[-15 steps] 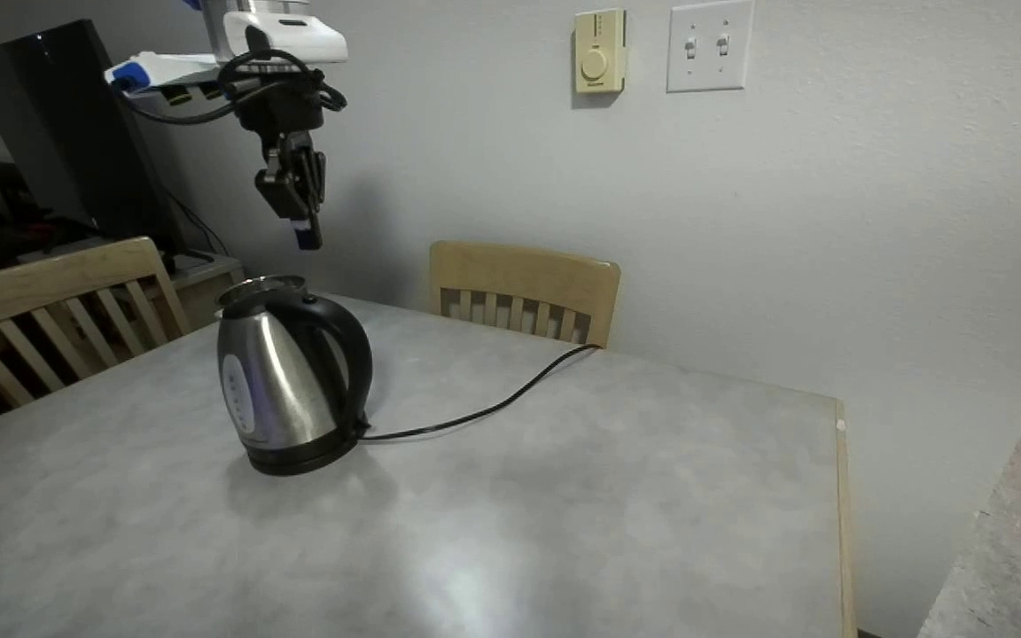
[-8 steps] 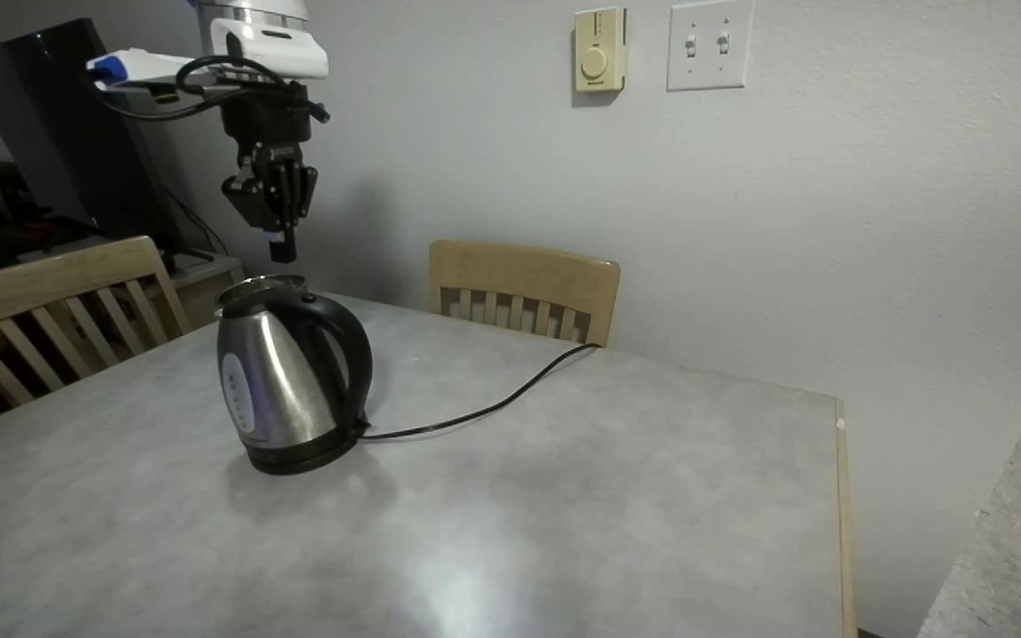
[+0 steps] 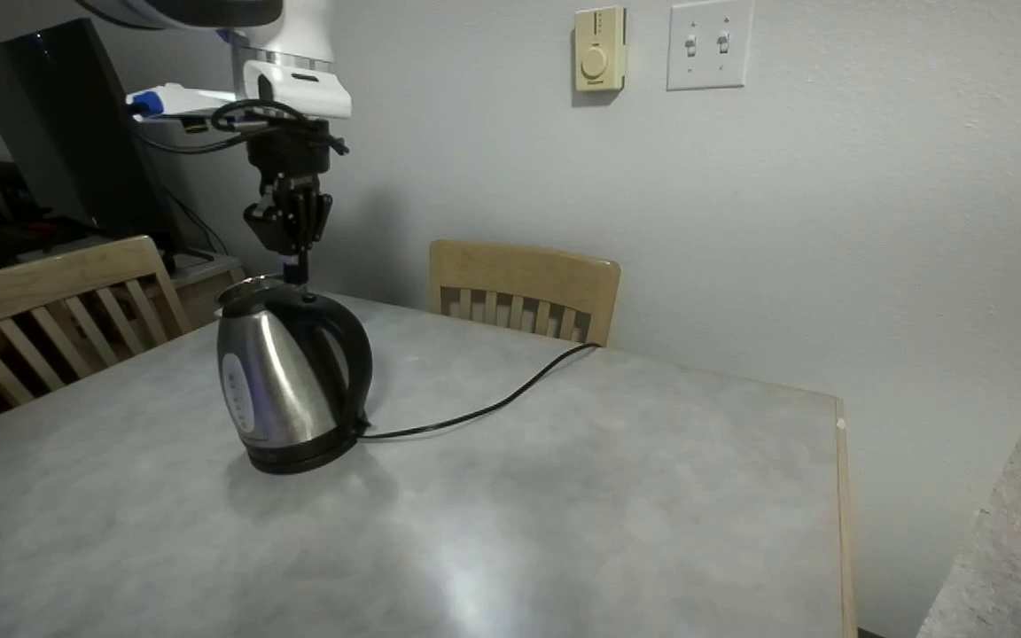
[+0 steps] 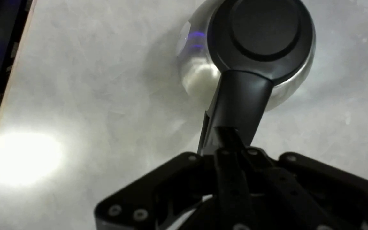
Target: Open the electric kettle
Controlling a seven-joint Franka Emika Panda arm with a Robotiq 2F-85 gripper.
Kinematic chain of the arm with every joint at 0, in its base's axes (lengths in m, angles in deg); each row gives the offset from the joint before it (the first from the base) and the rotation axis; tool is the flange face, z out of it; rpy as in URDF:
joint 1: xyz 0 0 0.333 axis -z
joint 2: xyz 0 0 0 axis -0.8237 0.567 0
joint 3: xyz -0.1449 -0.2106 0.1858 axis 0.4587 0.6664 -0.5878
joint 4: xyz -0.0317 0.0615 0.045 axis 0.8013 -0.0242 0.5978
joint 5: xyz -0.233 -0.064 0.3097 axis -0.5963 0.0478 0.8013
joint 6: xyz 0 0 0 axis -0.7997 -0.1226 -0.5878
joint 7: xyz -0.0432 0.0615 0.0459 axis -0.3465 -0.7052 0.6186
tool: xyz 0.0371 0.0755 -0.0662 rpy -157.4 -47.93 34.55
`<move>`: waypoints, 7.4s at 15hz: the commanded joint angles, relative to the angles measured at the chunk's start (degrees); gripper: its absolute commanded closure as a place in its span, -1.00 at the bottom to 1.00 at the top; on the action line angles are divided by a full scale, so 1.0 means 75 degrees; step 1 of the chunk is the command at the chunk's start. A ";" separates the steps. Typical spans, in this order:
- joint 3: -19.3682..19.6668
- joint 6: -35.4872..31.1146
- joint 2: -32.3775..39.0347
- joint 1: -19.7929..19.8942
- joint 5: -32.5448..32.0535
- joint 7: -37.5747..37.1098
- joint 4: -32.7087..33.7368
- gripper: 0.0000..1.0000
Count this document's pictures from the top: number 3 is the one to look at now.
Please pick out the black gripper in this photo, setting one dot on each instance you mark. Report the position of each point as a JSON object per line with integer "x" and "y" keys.
{"x": 293, "y": 153}

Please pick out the stainless steel electric kettle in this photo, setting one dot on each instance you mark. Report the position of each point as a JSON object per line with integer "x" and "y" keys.
{"x": 281, "y": 375}

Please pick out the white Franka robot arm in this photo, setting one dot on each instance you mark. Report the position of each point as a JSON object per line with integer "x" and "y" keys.
{"x": 299, "y": 71}

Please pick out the black kettle power base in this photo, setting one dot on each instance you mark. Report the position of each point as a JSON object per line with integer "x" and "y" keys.
{"x": 299, "y": 458}

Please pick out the light wooden side cabinet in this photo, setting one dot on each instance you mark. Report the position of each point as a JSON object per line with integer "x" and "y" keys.
{"x": 209, "y": 285}

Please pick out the light wooden chair, short slats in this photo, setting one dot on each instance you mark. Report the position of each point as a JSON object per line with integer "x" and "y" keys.
{"x": 522, "y": 276}

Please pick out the tall black panel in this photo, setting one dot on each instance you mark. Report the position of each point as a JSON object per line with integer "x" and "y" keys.
{"x": 61, "y": 129}

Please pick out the light wooden slatted chair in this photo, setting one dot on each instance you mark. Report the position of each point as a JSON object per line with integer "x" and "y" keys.
{"x": 49, "y": 282}

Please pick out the white wrist camera, blue end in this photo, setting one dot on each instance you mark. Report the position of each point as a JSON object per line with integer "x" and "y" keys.
{"x": 186, "y": 101}

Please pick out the beige wall thermostat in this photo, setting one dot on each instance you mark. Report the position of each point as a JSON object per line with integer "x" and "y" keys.
{"x": 600, "y": 55}

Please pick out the white double light switch plate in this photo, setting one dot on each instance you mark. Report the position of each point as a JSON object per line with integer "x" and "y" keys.
{"x": 711, "y": 44}

